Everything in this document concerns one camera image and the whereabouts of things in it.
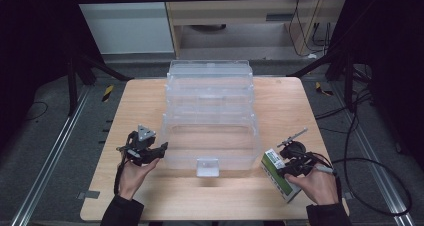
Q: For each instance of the person's left hand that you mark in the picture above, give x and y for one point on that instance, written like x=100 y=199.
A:
x=133 y=179

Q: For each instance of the green and white carton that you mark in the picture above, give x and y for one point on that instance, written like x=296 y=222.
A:
x=275 y=177

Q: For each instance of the grey tape strip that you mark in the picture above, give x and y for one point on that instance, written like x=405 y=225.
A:
x=88 y=194

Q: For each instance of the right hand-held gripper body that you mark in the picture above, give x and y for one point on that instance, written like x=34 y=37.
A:
x=295 y=152

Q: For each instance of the aluminium floor rail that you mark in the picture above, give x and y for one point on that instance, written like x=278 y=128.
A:
x=50 y=152
x=376 y=172

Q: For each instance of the small white plug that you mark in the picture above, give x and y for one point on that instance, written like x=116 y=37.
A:
x=312 y=56

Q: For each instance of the person's right hand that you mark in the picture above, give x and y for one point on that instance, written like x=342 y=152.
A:
x=316 y=186

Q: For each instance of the black curtain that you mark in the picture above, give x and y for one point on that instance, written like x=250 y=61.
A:
x=393 y=52
x=33 y=52

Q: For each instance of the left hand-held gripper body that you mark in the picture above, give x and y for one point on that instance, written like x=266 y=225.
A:
x=145 y=142

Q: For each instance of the yellow black striped tape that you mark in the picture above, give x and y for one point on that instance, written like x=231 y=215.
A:
x=107 y=93
x=322 y=90

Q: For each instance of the white cabinet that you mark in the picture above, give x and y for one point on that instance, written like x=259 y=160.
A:
x=126 y=26

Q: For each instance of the black metal stand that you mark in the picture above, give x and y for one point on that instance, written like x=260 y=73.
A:
x=348 y=82
x=71 y=86

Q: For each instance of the light wooden desk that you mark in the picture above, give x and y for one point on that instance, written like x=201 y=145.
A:
x=233 y=11

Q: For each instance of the clear plastic storage box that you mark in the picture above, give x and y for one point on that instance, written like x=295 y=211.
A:
x=210 y=126

